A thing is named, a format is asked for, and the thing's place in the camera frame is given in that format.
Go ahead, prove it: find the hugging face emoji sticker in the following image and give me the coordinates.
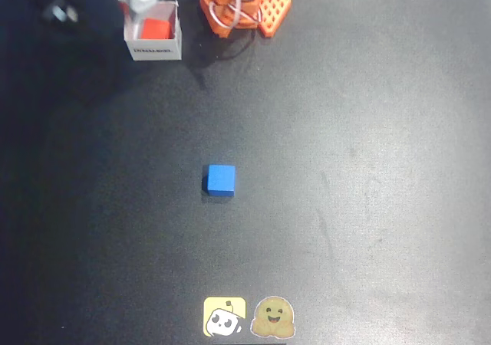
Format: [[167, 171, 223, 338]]
[[250, 295, 297, 339]]

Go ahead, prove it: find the red cube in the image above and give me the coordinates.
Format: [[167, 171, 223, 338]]
[[138, 17, 173, 40]]

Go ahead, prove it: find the yellow robot sticker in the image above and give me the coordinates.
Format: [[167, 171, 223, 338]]
[[203, 296, 247, 337]]

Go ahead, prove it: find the blue cube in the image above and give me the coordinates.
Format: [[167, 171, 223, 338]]
[[202, 164, 236, 198]]

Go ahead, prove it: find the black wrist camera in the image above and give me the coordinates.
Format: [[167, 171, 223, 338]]
[[28, 0, 111, 27]]

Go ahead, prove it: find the black cable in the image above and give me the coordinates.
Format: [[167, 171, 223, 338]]
[[214, 27, 257, 61]]

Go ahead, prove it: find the white cable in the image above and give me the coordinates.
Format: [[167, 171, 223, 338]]
[[208, 0, 266, 28]]

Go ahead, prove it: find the white cardboard box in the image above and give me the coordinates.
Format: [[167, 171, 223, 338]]
[[123, 0, 183, 62]]

